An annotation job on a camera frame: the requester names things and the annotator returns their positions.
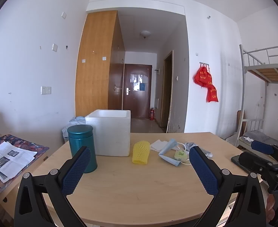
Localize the grey cloth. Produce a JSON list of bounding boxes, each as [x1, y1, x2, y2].
[[185, 142, 213, 158]]

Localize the white nonwoven cloth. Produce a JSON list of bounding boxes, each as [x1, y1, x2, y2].
[[150, 140, 170, 152]]

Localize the leaning wooden boards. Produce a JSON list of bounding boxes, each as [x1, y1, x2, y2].
[[236, 110, 247, 147]]

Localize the light blue cloth bundle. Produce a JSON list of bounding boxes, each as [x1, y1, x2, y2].
[[62, 116, 87, 143]]

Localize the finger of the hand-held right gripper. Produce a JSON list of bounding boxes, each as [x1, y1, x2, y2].
[[251, 140, 278, 162], [238, 152, 278, 178]]

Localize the brown entrance door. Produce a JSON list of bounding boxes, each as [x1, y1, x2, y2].
[[122, 64, 153, 119]]

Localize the wooden side door frame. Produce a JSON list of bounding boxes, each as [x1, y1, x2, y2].
[[160, 50, 174, 133]]

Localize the person's right hand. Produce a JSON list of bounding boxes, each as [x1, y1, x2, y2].
[[266, 193, 277, 225]]

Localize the wooden side desk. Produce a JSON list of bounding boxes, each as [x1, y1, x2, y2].
[[0, 154, 48, 227]]

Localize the white metal bunk bed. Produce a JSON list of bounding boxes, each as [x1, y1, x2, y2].
[[238, 44, 278, 152]]

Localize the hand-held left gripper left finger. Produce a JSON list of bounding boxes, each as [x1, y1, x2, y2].
[[14, 146, 91, 227]]

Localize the printed paper sheets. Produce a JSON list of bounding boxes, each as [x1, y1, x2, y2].
[[0, 141, 38, 183]]

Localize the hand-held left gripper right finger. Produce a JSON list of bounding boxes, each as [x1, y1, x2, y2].
[[189, 146, 267, 227]]

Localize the teal metal canister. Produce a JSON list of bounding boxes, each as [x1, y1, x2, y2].
[[67, 124, 98, 173]]

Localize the blue face mask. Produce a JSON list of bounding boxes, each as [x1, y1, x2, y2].
[[158, 139, 191, 167]]

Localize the yellow foam net sleeve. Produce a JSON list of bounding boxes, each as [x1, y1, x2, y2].
[[132, 141, 151, 165]]

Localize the printed desk mat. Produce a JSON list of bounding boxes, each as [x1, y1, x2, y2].
[[0, 134, 50, 201]]

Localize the white foam box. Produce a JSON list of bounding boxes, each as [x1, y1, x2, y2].
[[85, 109, 131, 157]]

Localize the wooden wardrobe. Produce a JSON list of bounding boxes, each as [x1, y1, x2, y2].
[[75, 10, 126, 117]]

